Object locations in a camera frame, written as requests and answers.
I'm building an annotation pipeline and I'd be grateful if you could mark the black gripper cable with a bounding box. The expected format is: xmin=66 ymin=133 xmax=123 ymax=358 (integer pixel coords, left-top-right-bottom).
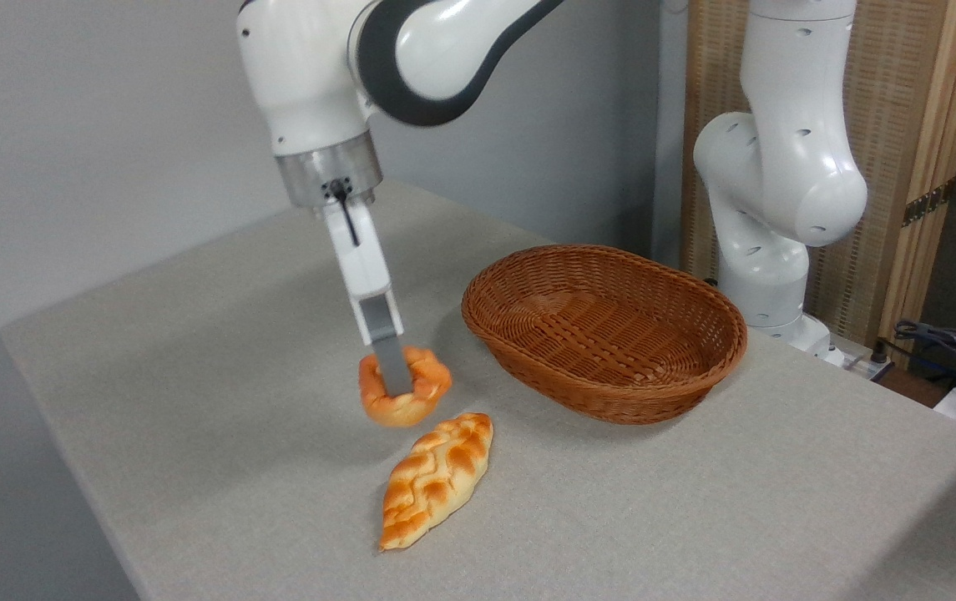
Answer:
xmin=328 ymin=179 xmax=361 ymax=248

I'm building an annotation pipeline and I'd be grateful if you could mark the dark metal screen hinge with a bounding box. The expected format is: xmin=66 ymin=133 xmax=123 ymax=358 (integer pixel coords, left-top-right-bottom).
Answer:
xmin=901 ymin=178 xmax=956 ymax=228

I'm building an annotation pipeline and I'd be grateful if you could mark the long braided bread loaf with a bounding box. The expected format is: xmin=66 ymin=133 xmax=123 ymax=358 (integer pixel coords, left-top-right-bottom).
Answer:
xmin=378 ymin=412 xmax=495 ymax=553

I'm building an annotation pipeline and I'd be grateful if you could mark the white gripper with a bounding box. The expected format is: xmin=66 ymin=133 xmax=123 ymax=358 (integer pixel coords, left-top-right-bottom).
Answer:
xmin=315 ymin=199 xmax=415 ymax=399

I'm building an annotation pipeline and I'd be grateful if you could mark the brown wicker basket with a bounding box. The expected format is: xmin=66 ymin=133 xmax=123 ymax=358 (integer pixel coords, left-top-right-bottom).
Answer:
xmin=461 ymin=244 xmax=749 ymax=427

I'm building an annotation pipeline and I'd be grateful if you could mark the black cable bundle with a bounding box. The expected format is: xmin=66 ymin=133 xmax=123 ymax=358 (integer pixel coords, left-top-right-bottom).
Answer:
xmin=877 ymin=320 xmax=956 ymax=393

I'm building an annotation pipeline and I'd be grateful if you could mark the round orange bread bun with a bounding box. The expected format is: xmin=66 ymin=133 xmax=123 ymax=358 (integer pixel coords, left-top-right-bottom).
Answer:
xmin=357 ymin=346 xmax=454 ymax=429

